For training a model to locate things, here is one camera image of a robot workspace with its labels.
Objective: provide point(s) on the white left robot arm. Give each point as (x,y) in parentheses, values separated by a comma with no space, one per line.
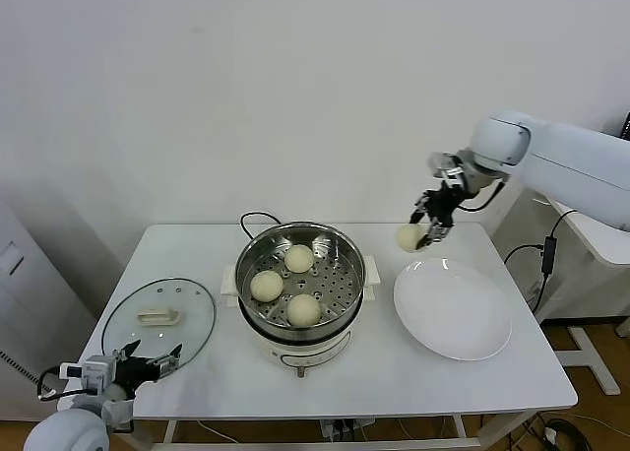
(64,431)

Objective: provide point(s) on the white side desk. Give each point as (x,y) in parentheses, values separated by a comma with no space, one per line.
(590,244)

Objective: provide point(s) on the round white plate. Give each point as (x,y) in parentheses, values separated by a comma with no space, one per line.
(443,318)

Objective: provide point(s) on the white electric cooker base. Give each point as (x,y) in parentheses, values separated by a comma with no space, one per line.
(305,355)

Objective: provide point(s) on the white cabinet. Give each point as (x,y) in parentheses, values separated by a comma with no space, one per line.
(29,298)

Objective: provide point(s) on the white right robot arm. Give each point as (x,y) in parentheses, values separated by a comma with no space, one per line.
(566,150)

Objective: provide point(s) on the round glass pot lid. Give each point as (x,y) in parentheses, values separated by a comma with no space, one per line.
(172,323)

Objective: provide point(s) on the white power strip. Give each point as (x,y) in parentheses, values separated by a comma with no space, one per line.
(339,429)

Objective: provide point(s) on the white table frame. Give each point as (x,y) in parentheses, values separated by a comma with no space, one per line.
(170,430)

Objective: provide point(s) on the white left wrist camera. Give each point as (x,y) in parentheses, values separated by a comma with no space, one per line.
(96,369)

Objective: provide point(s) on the black laptop computer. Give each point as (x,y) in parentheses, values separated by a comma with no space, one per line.
(627,126)

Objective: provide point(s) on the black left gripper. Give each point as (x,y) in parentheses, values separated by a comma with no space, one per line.
(135,372)

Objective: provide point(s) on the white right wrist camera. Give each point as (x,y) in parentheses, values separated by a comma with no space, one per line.
(445,168)

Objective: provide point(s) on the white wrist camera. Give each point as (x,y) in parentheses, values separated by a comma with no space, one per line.
(96,369)
(445,168)

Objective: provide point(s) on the perforated steel steamer basket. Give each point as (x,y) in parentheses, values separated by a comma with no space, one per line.
(339,248)

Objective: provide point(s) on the white steamed baozi bun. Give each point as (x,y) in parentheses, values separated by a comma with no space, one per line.
(303,310)
(407,238)
(266,286)
(298,258)

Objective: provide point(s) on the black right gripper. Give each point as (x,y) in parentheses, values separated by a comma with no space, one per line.
(445,204)

